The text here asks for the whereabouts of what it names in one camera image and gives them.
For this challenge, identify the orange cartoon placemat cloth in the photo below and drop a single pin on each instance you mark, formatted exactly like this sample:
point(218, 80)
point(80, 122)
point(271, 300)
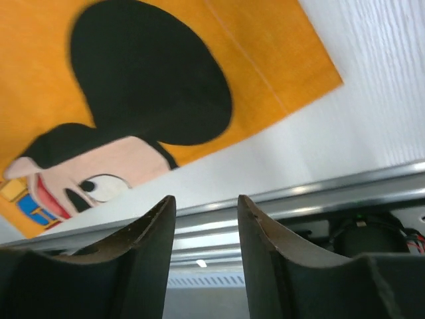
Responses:
point(99, 97)

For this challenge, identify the white slotted cable duct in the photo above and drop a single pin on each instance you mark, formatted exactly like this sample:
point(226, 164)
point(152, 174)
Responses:
point(206, 280)

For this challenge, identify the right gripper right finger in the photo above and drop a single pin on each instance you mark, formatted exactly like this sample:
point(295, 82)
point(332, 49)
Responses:
point(286, 276)

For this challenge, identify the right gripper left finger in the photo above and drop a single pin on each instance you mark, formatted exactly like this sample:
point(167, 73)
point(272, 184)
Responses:
point(123, 275)

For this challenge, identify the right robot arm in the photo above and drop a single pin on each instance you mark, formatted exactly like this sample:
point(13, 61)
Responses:
point(368, 232)

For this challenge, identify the aluminium mounting rail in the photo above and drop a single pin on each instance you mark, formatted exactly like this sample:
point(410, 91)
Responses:
point(208, 231)

